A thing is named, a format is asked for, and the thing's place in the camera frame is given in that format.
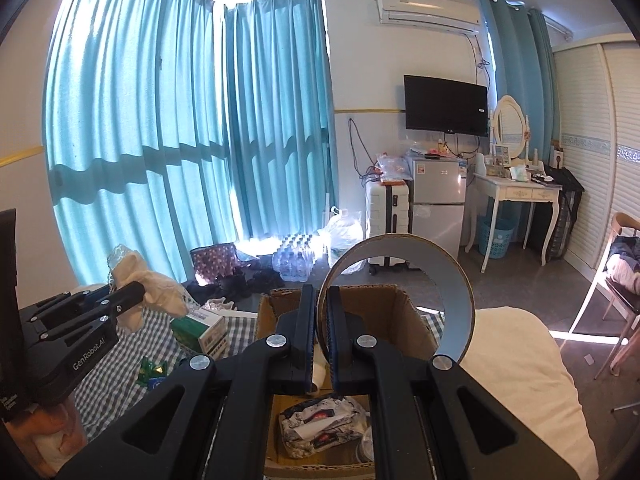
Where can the green white carton box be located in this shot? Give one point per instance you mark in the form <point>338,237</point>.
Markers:
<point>195,332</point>

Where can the white tape roll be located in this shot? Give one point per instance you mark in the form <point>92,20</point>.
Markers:
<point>450,280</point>

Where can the pack of water bottles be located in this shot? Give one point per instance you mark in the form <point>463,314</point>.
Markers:
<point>295,260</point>

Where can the pile of clear plastic bags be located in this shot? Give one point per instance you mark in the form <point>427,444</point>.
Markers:
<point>392,165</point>

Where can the blue plastic basket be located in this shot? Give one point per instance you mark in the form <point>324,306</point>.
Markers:
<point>495,240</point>

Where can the white oval mirror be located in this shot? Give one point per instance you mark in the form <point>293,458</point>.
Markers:
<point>510,125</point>

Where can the clothes pile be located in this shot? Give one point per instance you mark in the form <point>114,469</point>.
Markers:
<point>625,260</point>

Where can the green white checkered blanket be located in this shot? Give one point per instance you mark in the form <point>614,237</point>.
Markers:
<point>155,345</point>

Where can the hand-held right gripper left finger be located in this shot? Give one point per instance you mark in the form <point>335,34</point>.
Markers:
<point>300,340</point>

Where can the green snack packet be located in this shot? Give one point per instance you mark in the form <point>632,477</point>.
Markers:
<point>150,367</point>

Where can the floral tissue pack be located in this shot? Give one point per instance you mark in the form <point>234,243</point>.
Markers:
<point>320,425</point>

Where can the beige cloth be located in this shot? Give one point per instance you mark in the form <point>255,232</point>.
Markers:
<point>160,295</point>

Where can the white slatted wardrobe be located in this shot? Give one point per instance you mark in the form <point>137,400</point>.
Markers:
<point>590,110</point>

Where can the brown cardboard box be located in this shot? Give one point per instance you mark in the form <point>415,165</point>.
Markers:
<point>395,320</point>

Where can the person's left hand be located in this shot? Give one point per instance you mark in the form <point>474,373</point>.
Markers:
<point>55,435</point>

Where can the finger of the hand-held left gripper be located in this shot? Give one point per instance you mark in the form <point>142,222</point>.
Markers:
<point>65,300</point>
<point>115,305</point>

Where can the white dressing table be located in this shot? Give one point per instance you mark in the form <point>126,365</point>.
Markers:
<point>515,192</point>

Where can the white lace slippers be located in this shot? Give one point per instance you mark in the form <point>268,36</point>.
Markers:
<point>220,304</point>

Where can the white suitcase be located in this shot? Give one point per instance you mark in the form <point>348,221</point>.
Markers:
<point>380,220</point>

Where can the black flat television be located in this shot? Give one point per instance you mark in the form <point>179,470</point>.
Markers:
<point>445,105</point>

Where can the pile of black shoes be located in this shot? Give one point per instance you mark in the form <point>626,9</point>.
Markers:
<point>235,285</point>

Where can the clear plastic bowl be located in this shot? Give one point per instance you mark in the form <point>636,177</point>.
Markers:
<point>367,442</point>

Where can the silver small fridge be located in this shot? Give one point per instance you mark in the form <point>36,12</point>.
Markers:
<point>435,185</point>

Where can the purple polka dot bag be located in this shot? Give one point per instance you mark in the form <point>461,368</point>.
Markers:
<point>215,262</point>

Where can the wooden chair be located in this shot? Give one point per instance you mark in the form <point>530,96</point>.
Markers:
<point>620,222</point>

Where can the white air conditioner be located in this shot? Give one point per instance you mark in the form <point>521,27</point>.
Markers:
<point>425,10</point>

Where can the teal curtain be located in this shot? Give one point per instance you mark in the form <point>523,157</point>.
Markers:
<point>125,110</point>
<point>530,85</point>
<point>280,110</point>

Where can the white duvet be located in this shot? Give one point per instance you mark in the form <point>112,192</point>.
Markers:
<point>525,385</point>

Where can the black bag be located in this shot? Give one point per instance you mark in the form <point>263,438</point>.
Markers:
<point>560,210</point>

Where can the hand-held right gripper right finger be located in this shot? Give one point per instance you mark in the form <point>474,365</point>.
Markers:
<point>336,370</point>

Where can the small picture frame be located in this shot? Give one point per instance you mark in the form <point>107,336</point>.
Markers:
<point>501,155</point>

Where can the large clear water jug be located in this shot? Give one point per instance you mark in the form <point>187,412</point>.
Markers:
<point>345,240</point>

